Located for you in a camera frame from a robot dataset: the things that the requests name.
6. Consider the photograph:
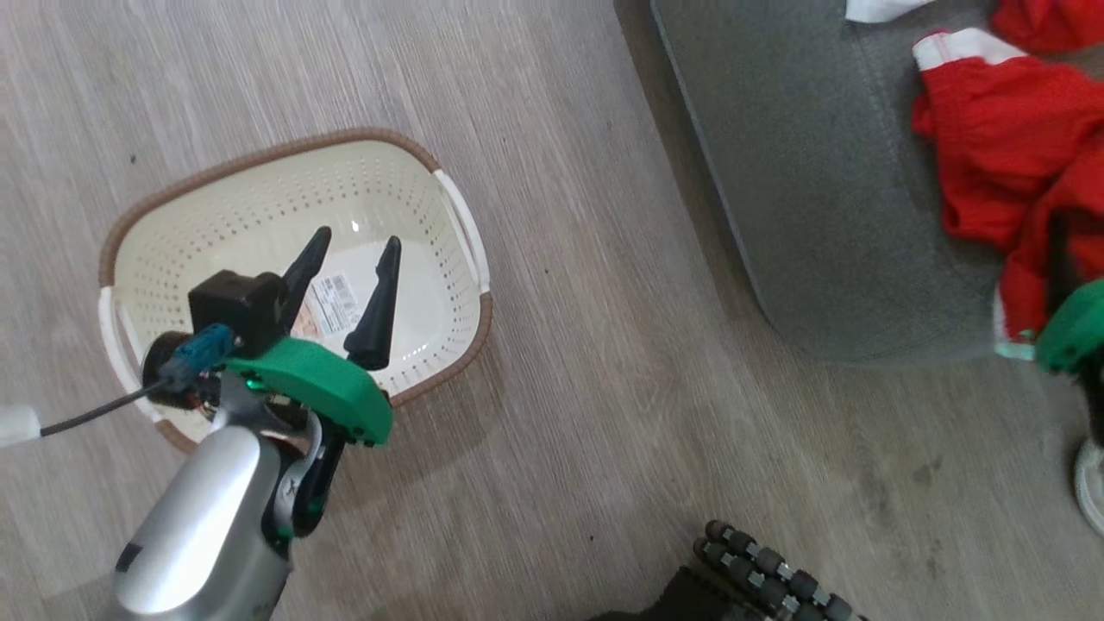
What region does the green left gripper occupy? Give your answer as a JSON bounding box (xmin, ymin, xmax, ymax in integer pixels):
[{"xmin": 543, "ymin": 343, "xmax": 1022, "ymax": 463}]
[{"xmin": 224, "ymin": 226, "xmax": 404, "ymax": 537}]

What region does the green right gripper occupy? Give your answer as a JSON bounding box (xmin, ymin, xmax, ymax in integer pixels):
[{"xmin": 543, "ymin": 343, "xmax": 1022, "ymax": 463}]
[{"xmin": 1035, "ymin": 211, "xmax": 1104, "ymax": 377}]

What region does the red and white garment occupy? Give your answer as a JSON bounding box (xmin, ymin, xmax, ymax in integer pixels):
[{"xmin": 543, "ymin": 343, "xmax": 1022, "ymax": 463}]
[{"xmin": 845, "ymin": 0, "xmax": 1104, "ymax": 361}]

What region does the grey fabric sofa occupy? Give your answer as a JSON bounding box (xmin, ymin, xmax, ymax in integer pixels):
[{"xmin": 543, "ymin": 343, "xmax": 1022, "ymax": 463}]
[{"xmin": 649, "ymin": 0, "xmax": 1104, "ymax": 365}]

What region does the white barcode sticker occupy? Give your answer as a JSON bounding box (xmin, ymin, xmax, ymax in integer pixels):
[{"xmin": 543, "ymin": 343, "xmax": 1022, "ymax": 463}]
[{"xmin": 293, "ymin": 273, "xmax": 362, "ymax": 340}]

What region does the cream laundry basket brown rim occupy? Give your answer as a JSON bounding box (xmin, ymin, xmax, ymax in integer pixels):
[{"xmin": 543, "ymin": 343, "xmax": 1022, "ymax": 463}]
[{"xmin": 97, "ymin": 128, "xmax": 493, "ymax": 455}]

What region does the black roller wheel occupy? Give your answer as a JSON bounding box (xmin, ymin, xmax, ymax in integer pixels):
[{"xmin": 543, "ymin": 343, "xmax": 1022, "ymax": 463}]
[{"xmin": 693, "ymin": 519, "xmax": 869, "ymax": 621}]

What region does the black cable with blue plug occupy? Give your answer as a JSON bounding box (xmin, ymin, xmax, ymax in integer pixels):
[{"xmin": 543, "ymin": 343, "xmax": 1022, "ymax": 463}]
[{"xmin": 39, "ymin": 323, "xmax": 239, "ymax": 438}]

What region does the white cable tag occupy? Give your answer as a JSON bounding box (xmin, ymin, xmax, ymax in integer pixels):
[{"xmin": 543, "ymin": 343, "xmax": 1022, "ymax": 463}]
[{"xmin": 0, "ymin": 405, "xmax": 42, "ymax": 449}]

